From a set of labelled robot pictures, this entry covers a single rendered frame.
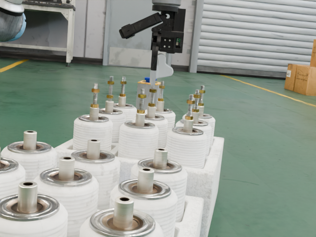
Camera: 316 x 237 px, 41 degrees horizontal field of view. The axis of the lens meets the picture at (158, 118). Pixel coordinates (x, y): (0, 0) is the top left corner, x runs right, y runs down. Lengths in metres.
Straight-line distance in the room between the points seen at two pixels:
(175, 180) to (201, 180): 0.27
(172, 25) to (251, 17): 5.52
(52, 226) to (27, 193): 0.05
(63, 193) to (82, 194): 0.03
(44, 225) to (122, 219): 0.09
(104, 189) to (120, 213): 0.24
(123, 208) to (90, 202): 0.14
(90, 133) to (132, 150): 0.11
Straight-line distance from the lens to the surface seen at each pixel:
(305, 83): 4.84
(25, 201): 0.53
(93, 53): 6.26
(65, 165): 0.62
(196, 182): 0.96
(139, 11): 6.28
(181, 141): 0.97
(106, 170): 0.71
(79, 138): 1.04
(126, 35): 1.11
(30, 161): 0.75
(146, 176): 0.59
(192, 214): 0.73
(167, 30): 1.11
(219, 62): 6.48
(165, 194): 0.59
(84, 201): 0.61
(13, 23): 1.49
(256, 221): 1.21
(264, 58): 6.73
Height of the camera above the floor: 0.46
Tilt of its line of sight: 11 degrees down
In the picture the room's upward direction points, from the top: 5 degrees clockwise
